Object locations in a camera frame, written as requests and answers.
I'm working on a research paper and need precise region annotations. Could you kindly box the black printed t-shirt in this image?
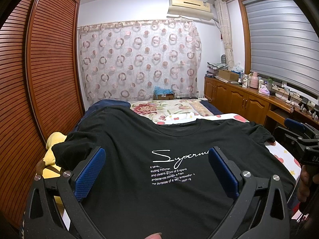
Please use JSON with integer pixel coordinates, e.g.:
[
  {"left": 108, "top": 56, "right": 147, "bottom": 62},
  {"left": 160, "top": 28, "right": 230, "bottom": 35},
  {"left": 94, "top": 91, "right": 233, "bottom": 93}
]
[{"left": 52, "top": 106, "right": 295, "bottom": 238}]

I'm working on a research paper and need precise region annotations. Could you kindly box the person's right hand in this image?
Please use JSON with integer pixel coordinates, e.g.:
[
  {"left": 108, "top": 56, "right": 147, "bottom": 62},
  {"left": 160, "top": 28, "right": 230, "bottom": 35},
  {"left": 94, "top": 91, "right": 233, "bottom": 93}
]
[{"left": 297, "top": 165, "right": 318, "bottom": 202}]

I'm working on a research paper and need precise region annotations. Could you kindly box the white strawberry flower sheet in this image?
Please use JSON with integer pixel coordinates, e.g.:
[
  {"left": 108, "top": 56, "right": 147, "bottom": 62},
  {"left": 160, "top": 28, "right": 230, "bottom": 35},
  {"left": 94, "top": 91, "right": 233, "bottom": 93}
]
[{"left": 157, "top": 113, "right": 302, "bottom": 180}]

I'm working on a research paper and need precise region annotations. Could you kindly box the yellow cloth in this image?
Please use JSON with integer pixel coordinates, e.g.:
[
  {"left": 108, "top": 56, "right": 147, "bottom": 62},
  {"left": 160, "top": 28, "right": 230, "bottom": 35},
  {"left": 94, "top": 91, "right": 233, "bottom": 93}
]
[{"left": 37, "top": 132, "right": 68, "bottom": 205}]

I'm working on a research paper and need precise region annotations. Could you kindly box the wooden sideboard cabinet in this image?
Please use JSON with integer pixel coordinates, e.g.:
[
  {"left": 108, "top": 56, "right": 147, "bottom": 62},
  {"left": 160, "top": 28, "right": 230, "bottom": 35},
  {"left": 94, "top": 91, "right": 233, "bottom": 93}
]
[{"left": 204, "top": 77, "right": 318, "bottom": 130}]

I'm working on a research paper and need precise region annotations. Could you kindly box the navy bed mattress cover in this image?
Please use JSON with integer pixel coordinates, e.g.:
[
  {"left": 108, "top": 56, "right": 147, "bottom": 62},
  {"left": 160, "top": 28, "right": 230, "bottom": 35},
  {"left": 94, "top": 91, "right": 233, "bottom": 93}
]
[{"left": 200, "top": 100, "right": 223, "bottom": 115}]

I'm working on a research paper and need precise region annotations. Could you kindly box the pink tissue pack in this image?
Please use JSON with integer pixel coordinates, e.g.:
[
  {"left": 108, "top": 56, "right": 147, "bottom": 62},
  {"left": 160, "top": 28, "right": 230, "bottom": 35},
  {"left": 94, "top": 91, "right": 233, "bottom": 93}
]
[{"left": 258, "top": 84, "right": 270, "bottom": 96}]

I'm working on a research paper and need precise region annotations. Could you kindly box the pink kettle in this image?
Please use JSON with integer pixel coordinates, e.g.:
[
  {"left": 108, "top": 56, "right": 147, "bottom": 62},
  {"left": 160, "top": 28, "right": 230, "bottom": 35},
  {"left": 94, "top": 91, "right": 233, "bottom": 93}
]
[{"left": 249, "top": 72, "right": 259, "bottom": 89}]

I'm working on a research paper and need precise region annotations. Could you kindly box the navy folded garment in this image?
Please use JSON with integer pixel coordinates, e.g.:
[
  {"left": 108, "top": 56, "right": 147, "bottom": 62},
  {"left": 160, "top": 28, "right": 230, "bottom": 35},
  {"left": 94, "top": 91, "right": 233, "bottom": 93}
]
[{"left": 73, "top": 99, "right": 131, "bottom": 131}]

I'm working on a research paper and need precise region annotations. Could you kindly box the cardboard box on cabinet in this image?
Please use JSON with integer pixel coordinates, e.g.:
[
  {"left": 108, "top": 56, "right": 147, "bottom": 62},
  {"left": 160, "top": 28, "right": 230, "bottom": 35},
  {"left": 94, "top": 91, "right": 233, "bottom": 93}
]
[{"left": 218, "top": 70, "right": 239, "bottom": 81}]

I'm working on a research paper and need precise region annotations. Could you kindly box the beige floral quilt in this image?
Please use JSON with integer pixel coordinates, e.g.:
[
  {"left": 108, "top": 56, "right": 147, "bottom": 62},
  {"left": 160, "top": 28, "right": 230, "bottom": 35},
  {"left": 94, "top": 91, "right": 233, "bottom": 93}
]
[{"left": 130, "top": 99, "right": 214, "bottom": 125}]

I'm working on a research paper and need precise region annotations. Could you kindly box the grey window blind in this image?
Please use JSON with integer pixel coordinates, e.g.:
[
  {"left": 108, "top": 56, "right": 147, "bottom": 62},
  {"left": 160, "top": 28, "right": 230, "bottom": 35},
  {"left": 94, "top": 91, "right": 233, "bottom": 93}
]
[{"left": 243, "top": 0, "right": 318, "bottom": 94}]

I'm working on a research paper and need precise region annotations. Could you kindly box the brown louvered wardrobe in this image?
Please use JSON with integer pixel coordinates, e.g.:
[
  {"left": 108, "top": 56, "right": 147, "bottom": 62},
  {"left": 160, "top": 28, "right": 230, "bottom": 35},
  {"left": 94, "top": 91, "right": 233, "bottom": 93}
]
[{"left": 1, "top": 0, "right": 84, "bottom": 227}]

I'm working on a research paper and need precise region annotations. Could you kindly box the cardboard box with blue items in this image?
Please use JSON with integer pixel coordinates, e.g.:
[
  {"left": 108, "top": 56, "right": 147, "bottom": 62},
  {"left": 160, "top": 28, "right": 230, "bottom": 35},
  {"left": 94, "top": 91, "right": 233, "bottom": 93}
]
[{"left": 153, "top": 86, "right": 175, "bottom": 100}]

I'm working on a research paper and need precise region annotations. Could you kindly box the stack of folded cloths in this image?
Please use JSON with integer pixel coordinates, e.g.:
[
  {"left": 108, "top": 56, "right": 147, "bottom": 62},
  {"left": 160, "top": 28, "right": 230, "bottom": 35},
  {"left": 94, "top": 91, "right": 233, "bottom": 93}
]
[{"left": 206, "top": 62, "right": 228, "bottom": 78}]

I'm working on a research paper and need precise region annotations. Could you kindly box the pink circle-pattern curtain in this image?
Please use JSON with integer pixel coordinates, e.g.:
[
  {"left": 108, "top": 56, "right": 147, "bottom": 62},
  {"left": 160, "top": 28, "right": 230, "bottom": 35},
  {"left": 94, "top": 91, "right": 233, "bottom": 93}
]
[{"left": 78, "top": 19, "right": 202, "bottom": 104}]

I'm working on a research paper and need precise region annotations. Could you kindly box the beige side curtain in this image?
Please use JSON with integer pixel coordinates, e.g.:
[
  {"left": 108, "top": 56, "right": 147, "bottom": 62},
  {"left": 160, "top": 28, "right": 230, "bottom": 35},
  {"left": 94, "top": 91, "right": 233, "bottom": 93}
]
[{"left": 214, "top": 0, "right": 235, "bottom": 70}]

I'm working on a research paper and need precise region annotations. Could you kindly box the wall air conditioner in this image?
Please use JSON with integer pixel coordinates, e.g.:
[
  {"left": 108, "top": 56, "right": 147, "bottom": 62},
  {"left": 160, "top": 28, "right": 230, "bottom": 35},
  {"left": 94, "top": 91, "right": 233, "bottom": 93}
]
[{"left": 168, "top": 0, "right": 214, "bottom": 21}]

